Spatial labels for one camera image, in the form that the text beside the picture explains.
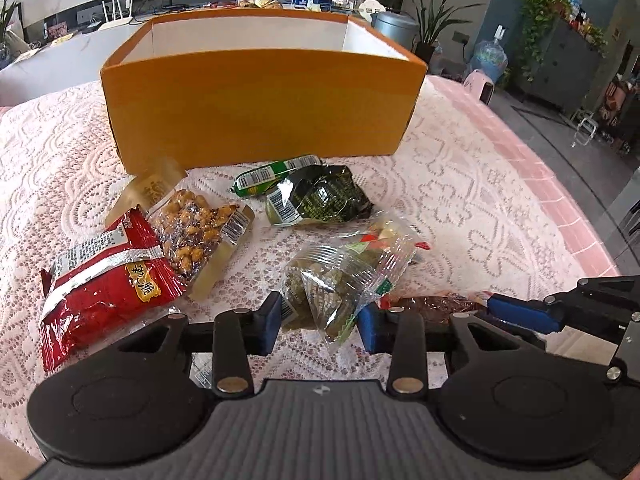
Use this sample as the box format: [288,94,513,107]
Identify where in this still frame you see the grey pedal trash bin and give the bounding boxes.
[371,10,418,53]

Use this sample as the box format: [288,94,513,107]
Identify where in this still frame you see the green plant in vase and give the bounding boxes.
[0,0,27,68]

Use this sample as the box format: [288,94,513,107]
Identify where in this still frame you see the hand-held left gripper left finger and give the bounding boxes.
[117,291,283,396]

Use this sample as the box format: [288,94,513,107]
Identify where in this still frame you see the orange cardboard box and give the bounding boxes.
[98,8,429,170]

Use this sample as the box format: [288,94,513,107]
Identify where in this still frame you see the blue water jug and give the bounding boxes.
[472,25,509,83]

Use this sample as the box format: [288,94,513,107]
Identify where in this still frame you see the red snack packet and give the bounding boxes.
[40,205,188,373]

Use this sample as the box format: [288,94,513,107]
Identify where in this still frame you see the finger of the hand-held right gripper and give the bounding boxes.
[481,277,640,336]

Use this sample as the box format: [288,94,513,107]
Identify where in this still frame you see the small white step stool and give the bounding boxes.
[574,115,599,147]

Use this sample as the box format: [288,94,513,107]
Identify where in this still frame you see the pink space heater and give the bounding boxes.
[462,67,496,106]

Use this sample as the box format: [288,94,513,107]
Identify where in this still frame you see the clear peanut packet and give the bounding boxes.
[105,156,256,301]

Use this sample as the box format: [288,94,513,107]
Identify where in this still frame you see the clear packet of green candies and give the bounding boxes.
[280,210,420,343]

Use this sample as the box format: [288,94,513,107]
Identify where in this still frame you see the white router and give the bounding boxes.
[95,0,137,32]

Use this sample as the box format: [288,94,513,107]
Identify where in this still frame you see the long-leaved potted plant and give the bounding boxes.
[397,0,482,63]

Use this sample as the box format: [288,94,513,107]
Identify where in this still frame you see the dark green snack packet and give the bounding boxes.
[265,164,375,227]

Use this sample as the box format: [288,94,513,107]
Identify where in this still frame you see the grey cabinet with plants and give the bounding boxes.
[510,0,608,81]

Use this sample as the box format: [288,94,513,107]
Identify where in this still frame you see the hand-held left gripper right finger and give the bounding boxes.
[356,305,547,395]

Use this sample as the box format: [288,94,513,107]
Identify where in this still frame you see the brown dried meat packet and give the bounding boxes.
[380,294,493,322]

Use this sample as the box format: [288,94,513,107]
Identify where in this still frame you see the green sausage stick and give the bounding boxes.
[230,154,323,198]

